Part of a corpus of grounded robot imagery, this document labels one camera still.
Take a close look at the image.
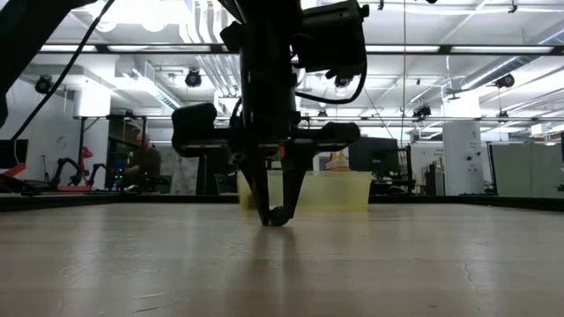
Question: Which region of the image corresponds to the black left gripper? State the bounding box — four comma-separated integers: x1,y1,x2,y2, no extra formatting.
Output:
170,102,361,226

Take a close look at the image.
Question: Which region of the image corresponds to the yellow translucent plastic bin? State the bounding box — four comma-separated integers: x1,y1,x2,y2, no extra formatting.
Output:
236,170,374,211

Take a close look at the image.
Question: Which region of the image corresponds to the black computer monitor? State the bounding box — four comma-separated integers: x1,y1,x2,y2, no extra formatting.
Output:
352,136,400,177

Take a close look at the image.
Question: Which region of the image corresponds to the person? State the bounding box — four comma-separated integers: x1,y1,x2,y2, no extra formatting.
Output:
125,131,164,193

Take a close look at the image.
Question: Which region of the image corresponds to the white round column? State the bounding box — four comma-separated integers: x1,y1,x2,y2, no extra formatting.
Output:
442,121,486,195

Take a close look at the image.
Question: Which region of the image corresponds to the black metal rack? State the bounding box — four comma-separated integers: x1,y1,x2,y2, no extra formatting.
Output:
78,114,149,195

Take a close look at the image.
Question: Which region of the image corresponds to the black overhead frame beam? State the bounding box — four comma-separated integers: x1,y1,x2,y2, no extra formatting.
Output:
37,42,564,55

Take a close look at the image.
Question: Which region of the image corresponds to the black metal table frame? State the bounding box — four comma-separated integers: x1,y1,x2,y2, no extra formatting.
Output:
0,192,564,213

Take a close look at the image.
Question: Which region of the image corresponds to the green partition wall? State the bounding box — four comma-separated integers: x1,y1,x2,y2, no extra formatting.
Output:
488,141,564,197

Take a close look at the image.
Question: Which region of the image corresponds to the black wall screen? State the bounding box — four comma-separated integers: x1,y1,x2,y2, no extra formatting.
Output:
0,139,30,171

